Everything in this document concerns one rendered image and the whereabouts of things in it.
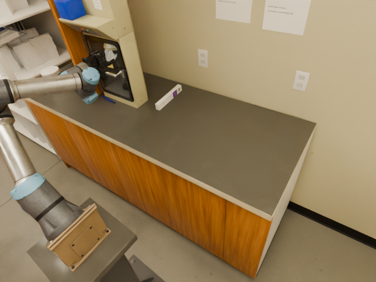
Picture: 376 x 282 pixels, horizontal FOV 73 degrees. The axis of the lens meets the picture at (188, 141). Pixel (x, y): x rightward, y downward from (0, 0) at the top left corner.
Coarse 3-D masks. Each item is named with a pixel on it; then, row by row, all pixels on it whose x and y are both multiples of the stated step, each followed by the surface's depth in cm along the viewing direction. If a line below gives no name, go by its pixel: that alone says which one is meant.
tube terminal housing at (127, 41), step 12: (84, 0) 136; (108, 0) 126; (120, 0) 131; (96, 12) 136; (108, 12) 131; (120, 12) 134; (120, 24) 136; (132, 24) 154; (96, 36) 149; (120, 36) 139; (132, 36) 146; (120, 48) 143; (132, 48) 149; (132, 60) 152; (132, 72) 156; (132, 84) 159; (144, 84) 169; (108, 96) 183; (144, 96) 173
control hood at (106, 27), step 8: (88, 16) 138; (96, 16) 137; (72, 24) 137; (80, 24) 131; (88, 24) 129; (96, 24) 128; (104, 24) 128; (112, 24) 132; (96, 32) 136; (104, 32) 130; (112, 32) 134
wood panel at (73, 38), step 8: (48, 0) 138; (56, 8) 142; (56, 16) 144; (64, 24) 149; (64, 32) 150; (72, 32) 154; (80, 32) 158; (64, 40) 154; (72, 40) 156; (80, 40) 160; (72, 48) 158; (80, 48) 162; (72, 56) 160; (80, 56) 164; (88, 56) 169; (96, 88) 183
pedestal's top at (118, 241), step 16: (112, 224) 111; (112, 240) 106; (128, 240) 105; (32, 256) 103; (48, 256) 103; (96, 256) 101; (112, 256) 101; (48, 272) 98; (64, 272) 98; (80, 272) 97; (96, 272) 97
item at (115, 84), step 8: (88, 40) 154; (96, 40) 149; (104, 40) 145; (96, 48) 154; (104, 48) 150; (112, 48) 145; (120, 56) 145; (112, 64) 155; (120, 64) 150; (104, 72) 165; (112, 72) 160; (112, 80) 165; (120, 80) 160; (128, 80) 156; (104, 88) 177; (112, 88) 171; (120, 88) 166; (128, 88) 161; (120, 96) 172; (128, 96) 166
